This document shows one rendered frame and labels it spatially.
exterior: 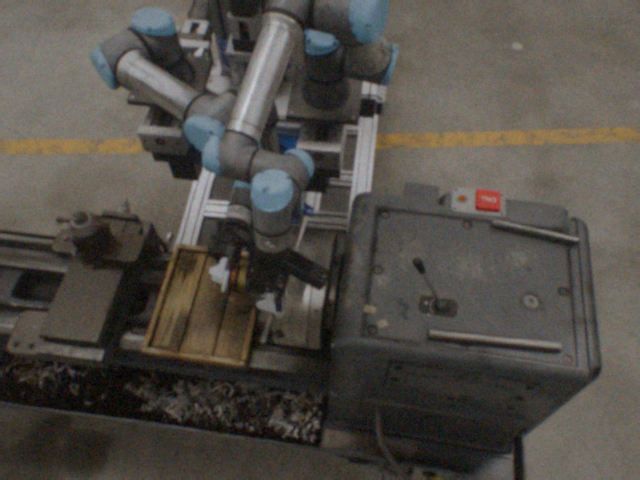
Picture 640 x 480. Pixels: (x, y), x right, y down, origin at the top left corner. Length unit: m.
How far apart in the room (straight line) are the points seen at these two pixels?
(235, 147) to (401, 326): 0.55
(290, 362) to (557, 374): 0.73
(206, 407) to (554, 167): 2.22
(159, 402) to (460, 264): 1.12
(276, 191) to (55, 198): 2.38
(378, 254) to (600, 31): 3.01
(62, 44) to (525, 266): 3.27
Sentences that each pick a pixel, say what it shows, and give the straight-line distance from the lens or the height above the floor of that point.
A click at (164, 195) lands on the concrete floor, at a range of 3.19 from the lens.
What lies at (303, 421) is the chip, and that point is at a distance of 2.01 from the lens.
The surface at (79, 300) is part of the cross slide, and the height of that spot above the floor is 0.97.
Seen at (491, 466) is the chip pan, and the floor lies 0.54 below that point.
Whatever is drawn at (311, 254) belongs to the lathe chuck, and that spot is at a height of 1.24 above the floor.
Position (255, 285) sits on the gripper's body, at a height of 1.42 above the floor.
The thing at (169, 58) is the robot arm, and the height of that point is 1.29.
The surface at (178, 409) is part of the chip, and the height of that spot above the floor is 0.57.
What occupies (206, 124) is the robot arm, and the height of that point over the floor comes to 1.43.
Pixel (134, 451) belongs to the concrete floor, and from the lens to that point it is 2.67.
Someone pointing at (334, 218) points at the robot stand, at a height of 0.23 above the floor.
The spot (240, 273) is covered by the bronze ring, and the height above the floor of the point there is 1.12.
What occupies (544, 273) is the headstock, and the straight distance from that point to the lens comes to 1.51.
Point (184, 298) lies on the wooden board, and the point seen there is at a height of 0.88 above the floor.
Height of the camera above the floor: 2.51
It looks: 59 degrees down
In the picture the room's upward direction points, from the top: 1 degrees counter-clockwise
